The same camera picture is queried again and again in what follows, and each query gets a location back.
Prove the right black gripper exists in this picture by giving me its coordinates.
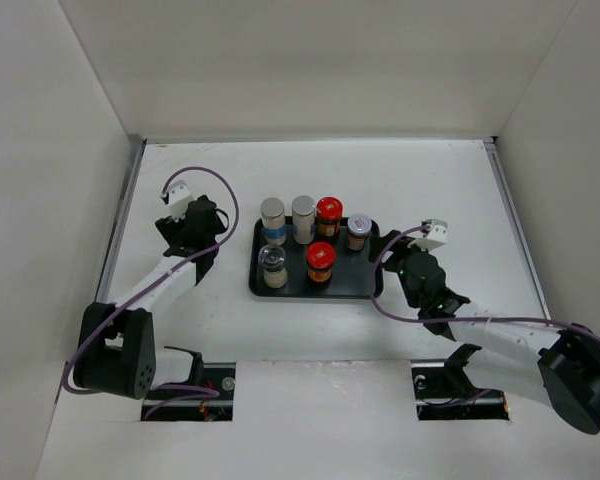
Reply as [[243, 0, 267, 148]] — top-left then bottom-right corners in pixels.
[[368, 230, 434, 308]]

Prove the peppercorn bottle blue label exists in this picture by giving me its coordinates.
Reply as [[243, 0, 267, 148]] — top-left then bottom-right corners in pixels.
[[260, 197, 286, 246]]

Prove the pepper grinder clear cap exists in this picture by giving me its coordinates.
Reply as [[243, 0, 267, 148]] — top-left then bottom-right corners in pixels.
[[258, 244, 288, 289]]

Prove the small jar pink label lid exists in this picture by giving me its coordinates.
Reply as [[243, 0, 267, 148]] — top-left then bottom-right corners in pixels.
[[345, 213, 372, 251]]

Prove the dark sauce jar red lid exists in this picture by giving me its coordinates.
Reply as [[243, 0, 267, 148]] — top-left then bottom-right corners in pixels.
[[305, 241, 336, 287]]

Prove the peppercorn bottle silver cap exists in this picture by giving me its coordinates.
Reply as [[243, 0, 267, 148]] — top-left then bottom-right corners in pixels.
[[291, 195, 316, 245]]

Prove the orange sauce jar red lid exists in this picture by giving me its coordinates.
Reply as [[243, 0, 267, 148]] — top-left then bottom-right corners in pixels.
[[316, 196, 343, 240]]

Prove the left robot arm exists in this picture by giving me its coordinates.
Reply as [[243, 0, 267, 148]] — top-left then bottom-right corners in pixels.
[[67, 195, 228, 399]]

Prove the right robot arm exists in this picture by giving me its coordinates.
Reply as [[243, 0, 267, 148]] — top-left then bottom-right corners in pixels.
[[369, 220, 600, 435]]

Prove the black rectangular tray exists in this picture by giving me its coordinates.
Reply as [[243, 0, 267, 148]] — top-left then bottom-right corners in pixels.
[[248, 216, 384, 299]]

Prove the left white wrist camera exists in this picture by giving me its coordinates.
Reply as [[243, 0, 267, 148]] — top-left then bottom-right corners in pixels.
[[160, 180, 193, 223]]

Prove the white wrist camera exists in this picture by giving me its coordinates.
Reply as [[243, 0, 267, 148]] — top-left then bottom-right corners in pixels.
[[410, 219, 448, 251], [160, 180, 193, 223]]

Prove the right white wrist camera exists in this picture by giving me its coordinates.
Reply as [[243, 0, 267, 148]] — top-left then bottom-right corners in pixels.
[[410, 219, 448, 251]]

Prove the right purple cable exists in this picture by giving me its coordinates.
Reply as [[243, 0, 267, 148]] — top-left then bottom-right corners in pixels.
[[370, 224, 600, 359]]

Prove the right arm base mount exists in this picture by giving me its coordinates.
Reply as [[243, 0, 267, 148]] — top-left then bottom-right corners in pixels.
[[411, 344, 509, 421]]

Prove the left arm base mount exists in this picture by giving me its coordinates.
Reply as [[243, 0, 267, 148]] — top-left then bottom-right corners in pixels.
[[140, 347, 237, 423]]

